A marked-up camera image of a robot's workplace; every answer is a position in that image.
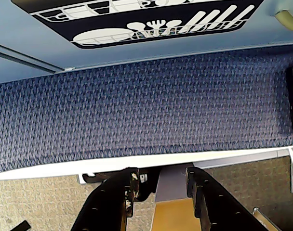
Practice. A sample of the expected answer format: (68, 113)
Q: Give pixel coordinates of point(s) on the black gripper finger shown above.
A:
(216, 207)
(108, 204)

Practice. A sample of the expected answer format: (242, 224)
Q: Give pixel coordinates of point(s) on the small metal screw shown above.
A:
(256, 210)

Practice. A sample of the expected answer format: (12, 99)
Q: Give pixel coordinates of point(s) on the gray and tan beam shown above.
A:
(171, 192)

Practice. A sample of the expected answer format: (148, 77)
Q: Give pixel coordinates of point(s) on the small black flat object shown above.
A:
(22, 226)

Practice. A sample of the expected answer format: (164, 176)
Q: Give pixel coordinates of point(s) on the dishwasher door with dish print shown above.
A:
(47, 33)

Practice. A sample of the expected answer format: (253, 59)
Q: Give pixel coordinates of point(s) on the blue wooden toy kitchen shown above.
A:
(28, 29)

